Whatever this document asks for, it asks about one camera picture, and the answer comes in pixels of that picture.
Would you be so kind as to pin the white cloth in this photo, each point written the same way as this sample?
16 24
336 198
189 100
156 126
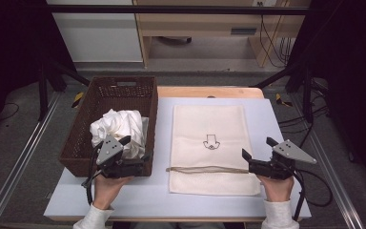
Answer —
120 122

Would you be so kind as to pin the yellow black tape piece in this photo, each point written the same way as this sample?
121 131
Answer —
77 99
281 101

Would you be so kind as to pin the pale grey table mat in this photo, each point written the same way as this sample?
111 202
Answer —
158 197

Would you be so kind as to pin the person's right hand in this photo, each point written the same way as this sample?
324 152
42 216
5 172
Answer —
278 189

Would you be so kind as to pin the black horizontal frame bar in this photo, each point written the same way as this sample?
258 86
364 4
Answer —
171 9

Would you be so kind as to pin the metal floor rail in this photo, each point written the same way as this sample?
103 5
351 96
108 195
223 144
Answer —
19 165
330 165

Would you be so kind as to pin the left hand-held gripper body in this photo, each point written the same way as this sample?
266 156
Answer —
108 151

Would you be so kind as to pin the wooden table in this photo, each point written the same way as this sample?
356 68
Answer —
203 92

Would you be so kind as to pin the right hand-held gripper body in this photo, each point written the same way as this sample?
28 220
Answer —
279 165

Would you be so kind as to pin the person's left hand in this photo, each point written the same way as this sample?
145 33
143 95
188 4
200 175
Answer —
108 191

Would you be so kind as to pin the black metal stand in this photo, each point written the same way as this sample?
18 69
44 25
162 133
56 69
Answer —
43 95
307 95

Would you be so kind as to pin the white cabinet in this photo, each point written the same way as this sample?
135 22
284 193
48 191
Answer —
101 38

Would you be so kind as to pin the brown woven basket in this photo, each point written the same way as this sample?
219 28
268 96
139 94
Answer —
114 95

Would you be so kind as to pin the light wooden desk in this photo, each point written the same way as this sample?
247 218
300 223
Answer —
203 24

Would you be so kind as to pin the black curtain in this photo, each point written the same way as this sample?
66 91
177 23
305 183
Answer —
352 79
9 47

